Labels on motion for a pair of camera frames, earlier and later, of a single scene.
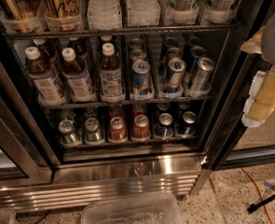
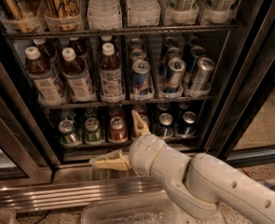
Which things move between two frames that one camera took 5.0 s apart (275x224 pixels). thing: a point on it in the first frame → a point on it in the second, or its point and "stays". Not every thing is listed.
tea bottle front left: x=42 y=75 stays
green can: x=93 y=134 stays
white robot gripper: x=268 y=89 → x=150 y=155
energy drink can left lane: x=141 y=80 stays
